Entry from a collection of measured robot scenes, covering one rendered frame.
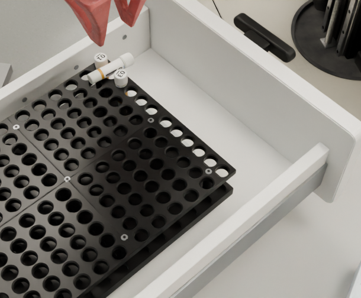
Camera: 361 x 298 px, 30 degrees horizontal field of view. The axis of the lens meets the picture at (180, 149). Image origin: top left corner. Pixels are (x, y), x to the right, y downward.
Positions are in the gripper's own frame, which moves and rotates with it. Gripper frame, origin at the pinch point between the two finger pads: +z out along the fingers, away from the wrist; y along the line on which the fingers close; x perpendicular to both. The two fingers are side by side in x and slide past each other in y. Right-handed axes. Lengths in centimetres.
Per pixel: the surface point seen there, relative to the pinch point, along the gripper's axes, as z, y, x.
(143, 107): 7.8, 0.0, -3.2
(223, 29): 5.2, 10.3, -3.0
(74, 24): 94, 49, 95
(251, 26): 6.9, 13.8, -3.2
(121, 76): 6.5, 0.3, 0.1
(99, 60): 6.3, 0.0, 2.9
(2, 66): 91, 23, 92
